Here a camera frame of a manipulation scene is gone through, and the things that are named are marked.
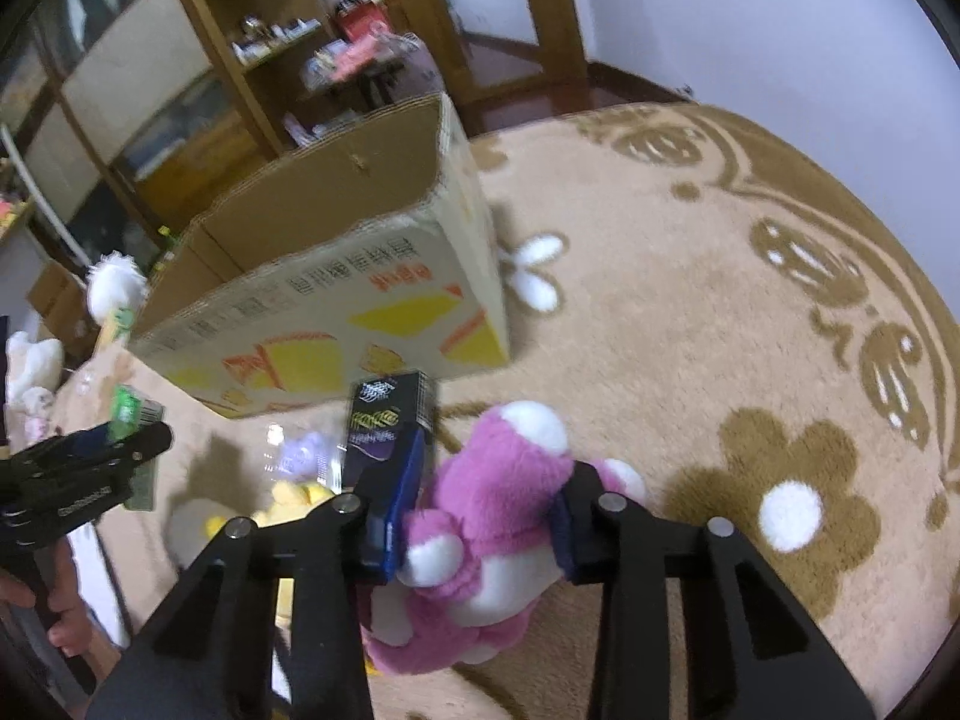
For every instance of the person's left hand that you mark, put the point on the person's left hand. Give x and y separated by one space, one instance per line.
71 615

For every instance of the green packet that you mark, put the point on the green packet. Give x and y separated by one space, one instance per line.
124 406

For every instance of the cluttered side table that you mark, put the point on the cluttered side table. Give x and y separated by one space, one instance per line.
360 64

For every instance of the wooden door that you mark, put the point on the wooden door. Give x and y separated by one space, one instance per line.
480 22

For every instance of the wooden open shelf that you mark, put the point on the wooden open shelf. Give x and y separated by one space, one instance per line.
247 37

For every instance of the black printed carton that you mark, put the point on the black printed carton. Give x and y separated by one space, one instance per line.
386 420

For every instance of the purple clear plastic packet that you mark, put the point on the purple clear plastic packet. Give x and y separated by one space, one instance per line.
300 456

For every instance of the fluffy white plush toy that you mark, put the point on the fluffy white plush toy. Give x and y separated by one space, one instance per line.
116 281

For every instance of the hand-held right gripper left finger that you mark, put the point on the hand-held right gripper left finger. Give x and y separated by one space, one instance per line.
396 517

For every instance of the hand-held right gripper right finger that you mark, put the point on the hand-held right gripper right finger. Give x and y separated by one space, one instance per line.
564 536

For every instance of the small plain cardboard box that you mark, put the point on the small plain cardboard box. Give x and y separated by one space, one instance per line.
58 304

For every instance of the beige floral rug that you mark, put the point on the beige floral rug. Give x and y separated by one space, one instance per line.
712 330

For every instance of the red box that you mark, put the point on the red box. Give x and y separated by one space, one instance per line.
361 19

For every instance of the glass door cabinet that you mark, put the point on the glass door cabinet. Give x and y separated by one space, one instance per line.
112 90

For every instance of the yellow plush toy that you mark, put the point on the yellow plush toy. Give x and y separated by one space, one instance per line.
292 499

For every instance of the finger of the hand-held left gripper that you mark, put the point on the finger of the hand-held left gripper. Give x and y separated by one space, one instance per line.
86 441
112 469

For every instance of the printed cardboard box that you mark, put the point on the printed cardboard box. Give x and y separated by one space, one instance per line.
322 240

